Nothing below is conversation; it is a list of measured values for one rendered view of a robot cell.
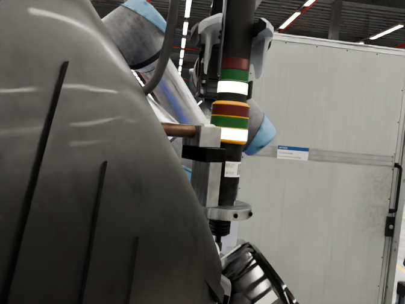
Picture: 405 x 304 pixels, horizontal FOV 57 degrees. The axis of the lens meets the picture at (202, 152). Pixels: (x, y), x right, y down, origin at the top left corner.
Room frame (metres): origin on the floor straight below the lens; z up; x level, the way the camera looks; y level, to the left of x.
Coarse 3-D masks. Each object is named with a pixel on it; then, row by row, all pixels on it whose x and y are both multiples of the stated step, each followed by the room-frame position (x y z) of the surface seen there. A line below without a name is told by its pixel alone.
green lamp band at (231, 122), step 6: (210, 120) 0.42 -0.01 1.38; (216, 120) 0.41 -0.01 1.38; (222, 120) 0.40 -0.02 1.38; (228, 120) 0.40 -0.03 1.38; (234, 120) 0.40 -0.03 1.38; (240, 120) 0.40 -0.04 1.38; (246, 120) 0.41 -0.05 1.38; (222, 126) 0.40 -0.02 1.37; (228, 126) 0.40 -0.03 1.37; (234, 126) 0.40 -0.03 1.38; (240, 126) 0.40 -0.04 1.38; (246, 126) 0.41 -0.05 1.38
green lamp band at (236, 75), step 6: (222, 72) 0.41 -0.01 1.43; (228, 72) 0.41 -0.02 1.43; (234, 72) 0.41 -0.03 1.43; (240, 72) 0.41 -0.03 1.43; (246, 72) 0.41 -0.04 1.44; (222, 78) 0.41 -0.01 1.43; (228, 78) 0.41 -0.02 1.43; (234, 78) 0.41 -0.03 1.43; (240, 78) 0.41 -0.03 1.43; (246, 78) 0.41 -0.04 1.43
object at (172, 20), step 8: (176, 0) 0.36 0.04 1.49; (176, 8) 0.36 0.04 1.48; (168, 16) 0.36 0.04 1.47; (176, 16) 0.36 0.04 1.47; (168, 24) 0.36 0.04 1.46; (176, 24) 0.36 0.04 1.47; (168, 32) 0.36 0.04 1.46; (168, 40) 0.36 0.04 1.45; (168, 48) 0.35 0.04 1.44; (160, 56) 0.35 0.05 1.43; (168, 56) 0.36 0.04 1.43; (160, 64) 0.35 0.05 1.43; (160, 72) 0.35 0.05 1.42; (152, 80) 0.35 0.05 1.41; (144, 88) 0.34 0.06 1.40; (152, 88) 0.35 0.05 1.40
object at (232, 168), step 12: (228, 144) 0.41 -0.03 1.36; (240, 144) 0.41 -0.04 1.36; (228, 156) 0.41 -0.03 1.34; (240, 156) 0.42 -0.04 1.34; (228, 168) 0.41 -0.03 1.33; (228, 180) 0.41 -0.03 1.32; (228, 192) 0.41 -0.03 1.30; (228, 204) 0.41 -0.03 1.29; (216, 228) 0.41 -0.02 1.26; (228, 228) 0.42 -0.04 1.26
